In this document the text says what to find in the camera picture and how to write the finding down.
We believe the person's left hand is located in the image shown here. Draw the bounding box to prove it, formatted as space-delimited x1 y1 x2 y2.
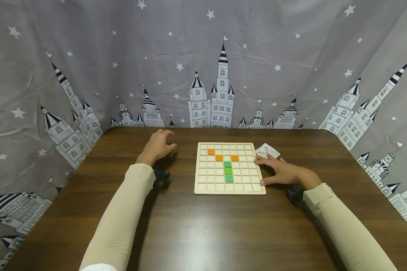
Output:
135 129 177 167

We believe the person's right hand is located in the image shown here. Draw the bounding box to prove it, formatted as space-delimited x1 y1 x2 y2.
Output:
254 154 323 191

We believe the black wrist band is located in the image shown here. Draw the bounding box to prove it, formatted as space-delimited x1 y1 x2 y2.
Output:
286 184 306 204
153 169 170 182

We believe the white patterned card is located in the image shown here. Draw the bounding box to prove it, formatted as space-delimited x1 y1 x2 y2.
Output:
254 143 281 159

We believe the wooden grid board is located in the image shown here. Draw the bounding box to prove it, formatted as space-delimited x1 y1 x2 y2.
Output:
194 142 267 195

